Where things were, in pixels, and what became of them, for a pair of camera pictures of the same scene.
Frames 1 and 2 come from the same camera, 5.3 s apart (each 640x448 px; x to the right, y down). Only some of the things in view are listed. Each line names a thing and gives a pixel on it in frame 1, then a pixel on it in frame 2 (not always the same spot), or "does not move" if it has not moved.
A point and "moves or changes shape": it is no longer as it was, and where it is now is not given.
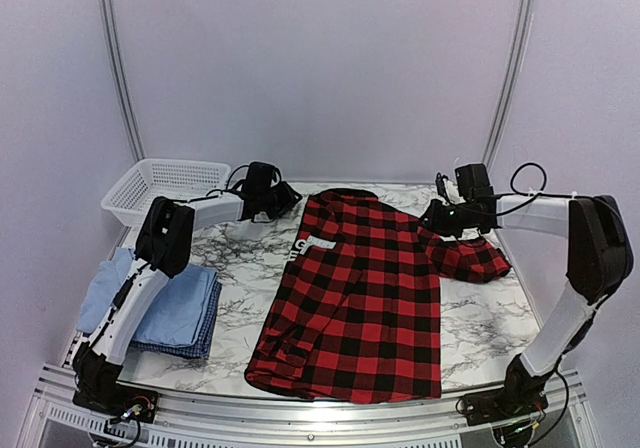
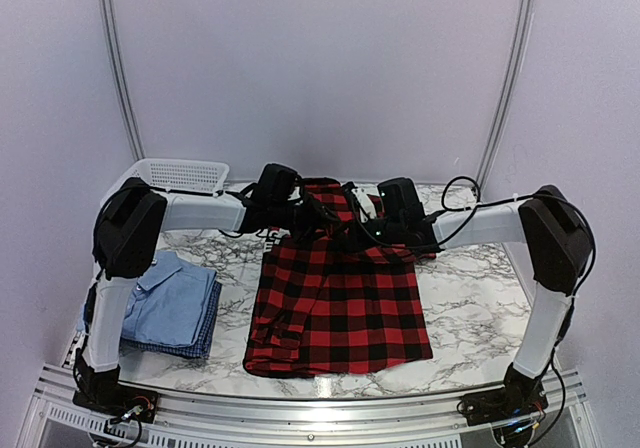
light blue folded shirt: [179, 312] does not move
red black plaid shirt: [356, 316] moves or changes shape
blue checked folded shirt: [200, 346] does not move
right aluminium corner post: [512, 81] does not move
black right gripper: [433, 222] -> [355, 243]
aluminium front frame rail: [56, 416] does not move
